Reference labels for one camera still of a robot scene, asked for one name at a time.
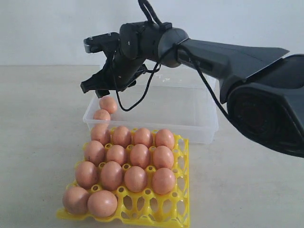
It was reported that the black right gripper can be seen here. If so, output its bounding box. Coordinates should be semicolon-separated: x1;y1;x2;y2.
80;51;146;98

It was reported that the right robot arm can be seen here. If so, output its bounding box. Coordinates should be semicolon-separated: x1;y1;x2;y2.
80;21;304;157

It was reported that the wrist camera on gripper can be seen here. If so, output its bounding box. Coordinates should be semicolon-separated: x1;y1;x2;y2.
83;32;119;56

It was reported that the brown egg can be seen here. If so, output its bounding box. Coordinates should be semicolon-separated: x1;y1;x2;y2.
75;161;99;189
152;168;175;195
112;126;132;148
124;166;148;193
155;129;175;150
100;161;124;191
130;144;151;169
62;186;90;215
99;96;118;114
152;146;174;169
106;145;127;166
90;124;111;145
87;190;118;218
133;128;153;148
93;109;111;121
84;140;105;166

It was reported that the clear plastic container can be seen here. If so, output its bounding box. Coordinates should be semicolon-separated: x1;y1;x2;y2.
82;64;219;145

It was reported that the yellow plastic egg tray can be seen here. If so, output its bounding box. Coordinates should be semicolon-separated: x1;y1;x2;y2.
57;135;190;228

